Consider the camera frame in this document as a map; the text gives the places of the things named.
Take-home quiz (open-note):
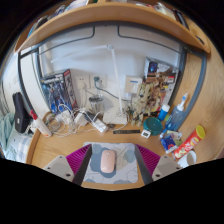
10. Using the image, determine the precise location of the tangled white charger cable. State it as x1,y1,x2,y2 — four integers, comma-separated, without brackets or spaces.
44,103,101,138

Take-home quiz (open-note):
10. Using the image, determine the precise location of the blue spray bottle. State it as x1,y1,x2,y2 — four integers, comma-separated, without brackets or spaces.
164,93,189,132

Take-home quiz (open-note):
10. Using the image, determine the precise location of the white desk lamp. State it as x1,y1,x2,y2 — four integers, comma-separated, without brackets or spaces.
49,44,130,126

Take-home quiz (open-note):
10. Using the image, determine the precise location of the white wall outlet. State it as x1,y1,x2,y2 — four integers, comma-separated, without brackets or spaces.
75,75,91,90
90,73,108,89

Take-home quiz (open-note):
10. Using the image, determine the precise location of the grey metal desk frame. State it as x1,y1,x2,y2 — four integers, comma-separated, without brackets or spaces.
17,20,208,133

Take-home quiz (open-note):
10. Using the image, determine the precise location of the colourful figure box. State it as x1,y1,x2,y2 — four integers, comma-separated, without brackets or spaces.
143,57,180,116

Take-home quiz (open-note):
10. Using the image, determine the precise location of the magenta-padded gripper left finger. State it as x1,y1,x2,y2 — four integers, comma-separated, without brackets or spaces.
42,143,93,187

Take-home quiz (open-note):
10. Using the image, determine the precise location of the black ruler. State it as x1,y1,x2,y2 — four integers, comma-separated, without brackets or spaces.
112,129,142,135

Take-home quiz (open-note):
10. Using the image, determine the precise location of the pink computer mouse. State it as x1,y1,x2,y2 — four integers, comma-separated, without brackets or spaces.
100,149,118,174

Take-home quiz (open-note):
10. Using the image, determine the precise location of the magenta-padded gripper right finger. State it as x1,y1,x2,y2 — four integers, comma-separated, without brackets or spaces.
133,143,183,186

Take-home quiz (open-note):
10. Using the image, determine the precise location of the white charger block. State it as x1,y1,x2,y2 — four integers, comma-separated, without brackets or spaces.
73,112,88,128

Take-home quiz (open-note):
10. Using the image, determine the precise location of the teal bowl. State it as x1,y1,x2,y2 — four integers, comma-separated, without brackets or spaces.
143,116,164,136

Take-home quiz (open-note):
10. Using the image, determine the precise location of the white red-pump lotion bottle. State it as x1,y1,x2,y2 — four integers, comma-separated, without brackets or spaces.
29,109,53,138

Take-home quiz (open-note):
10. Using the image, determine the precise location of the white power strip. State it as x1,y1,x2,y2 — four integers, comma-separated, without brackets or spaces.
90,119,110,134

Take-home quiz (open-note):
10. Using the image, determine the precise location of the red snack can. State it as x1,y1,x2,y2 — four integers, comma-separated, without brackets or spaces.
172,124,206,160

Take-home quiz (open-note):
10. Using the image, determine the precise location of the black bag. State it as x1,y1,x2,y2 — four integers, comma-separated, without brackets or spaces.
12,92,33,134

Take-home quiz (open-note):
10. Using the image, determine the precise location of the blue robot model kit box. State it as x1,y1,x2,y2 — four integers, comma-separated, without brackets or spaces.
39,68,78,116

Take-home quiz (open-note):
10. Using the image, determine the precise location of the blue white checked pillow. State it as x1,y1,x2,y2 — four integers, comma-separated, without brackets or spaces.
14,133,34,163

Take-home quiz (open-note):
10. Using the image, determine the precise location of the clear glass jar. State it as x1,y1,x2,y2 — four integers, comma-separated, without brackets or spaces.
88,94,105,115

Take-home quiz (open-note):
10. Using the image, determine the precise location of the grey blotch-print mouse pad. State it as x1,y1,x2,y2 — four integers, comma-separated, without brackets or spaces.
82,142,139,185

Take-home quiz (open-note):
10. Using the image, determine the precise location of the tan robot figure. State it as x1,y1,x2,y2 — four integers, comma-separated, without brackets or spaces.
126,81,161,127

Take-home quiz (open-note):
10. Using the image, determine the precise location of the green-plug dark cable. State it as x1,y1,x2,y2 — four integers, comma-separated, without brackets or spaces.
94,76,131,102

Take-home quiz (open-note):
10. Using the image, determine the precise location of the teal blanket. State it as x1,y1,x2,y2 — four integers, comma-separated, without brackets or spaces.
0,113,16,158

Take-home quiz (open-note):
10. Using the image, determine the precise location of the white mug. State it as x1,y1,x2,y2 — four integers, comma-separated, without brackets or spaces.
176,149,198,168

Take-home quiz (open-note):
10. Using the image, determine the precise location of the small white cube clock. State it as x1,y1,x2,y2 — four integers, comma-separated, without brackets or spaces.
140,129,152,139

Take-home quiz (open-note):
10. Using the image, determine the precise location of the white wall box blue label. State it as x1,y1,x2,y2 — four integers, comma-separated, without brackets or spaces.
124,75,143,95

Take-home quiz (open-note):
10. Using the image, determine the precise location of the blue packet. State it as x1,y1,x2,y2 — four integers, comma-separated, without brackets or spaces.
159,133,178,154

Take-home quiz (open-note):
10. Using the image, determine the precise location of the blue white-capped tube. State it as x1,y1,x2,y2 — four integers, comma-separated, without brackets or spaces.
158,103,171,122

